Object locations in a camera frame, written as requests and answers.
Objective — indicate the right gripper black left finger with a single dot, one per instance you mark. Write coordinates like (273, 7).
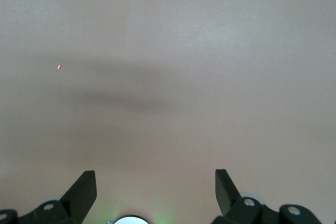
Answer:
(73, 203)

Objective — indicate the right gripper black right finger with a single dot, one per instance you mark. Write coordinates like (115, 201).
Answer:
(236, 208)

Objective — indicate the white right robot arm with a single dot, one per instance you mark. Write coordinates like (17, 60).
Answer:
(131, 221)

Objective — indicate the brown table cover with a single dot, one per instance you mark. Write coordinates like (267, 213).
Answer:
(168, 77)

